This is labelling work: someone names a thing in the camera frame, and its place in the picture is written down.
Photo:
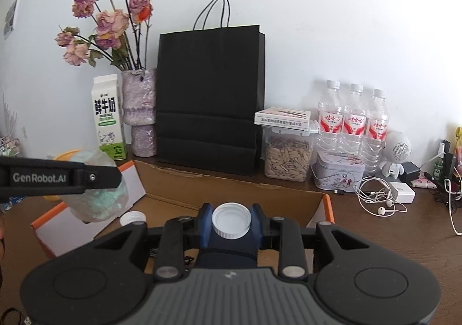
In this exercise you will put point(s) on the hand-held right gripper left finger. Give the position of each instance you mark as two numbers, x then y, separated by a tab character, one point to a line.
205	225

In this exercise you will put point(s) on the white charger block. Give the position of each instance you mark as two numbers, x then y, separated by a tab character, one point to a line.
402	192

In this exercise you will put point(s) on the black paper bag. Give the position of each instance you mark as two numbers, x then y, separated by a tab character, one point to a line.
211	101

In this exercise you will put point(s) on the navy zip pouch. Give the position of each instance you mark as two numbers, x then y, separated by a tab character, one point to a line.
227	251

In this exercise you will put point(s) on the black phone stand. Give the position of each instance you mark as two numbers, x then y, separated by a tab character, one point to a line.
449	162

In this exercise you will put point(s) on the white robot speaker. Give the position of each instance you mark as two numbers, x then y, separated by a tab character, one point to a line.
397	148

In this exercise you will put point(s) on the yellow snack packet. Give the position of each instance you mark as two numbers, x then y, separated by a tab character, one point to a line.
458	144

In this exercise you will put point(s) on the iridescent plastic bag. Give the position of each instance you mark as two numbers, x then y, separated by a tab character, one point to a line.
101	202

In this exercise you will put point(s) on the purple mottled vase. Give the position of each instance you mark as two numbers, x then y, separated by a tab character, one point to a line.
140	112

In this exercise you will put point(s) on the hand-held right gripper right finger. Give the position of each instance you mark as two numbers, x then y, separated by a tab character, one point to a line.
257	227

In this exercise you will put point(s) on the black power adapter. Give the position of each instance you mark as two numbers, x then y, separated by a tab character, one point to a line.
410	171

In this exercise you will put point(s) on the wall poster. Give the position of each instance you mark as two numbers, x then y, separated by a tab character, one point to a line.
12	16

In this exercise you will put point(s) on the grey floral tin box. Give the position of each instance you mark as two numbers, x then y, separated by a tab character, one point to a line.
337	171

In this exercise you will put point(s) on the clear seed container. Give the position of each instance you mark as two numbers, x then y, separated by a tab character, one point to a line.
287	157

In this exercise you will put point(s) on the white green milk carton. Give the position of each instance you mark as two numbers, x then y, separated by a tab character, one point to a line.
106	119

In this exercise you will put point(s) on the metal storage rack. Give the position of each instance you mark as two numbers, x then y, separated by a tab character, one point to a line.
9	146

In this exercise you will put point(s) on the small green bottle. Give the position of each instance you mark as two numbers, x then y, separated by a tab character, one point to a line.
438	164

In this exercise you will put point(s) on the clear water bottle red label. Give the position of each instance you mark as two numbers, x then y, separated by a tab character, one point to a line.
353	123
377	126
330	119

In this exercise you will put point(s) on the pink flat case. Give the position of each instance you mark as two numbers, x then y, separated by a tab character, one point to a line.
424	183

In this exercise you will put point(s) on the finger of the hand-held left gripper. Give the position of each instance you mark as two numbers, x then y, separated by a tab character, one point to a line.
103	177

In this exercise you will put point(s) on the dried rose bouquet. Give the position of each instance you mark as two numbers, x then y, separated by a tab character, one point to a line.
108	22

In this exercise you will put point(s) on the flat white printed box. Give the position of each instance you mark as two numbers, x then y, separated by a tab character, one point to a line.
283	117

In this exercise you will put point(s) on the yellow mug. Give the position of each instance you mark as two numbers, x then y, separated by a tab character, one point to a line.
66	155

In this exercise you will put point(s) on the red orange cardboard box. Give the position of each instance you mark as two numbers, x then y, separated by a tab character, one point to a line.
173	188

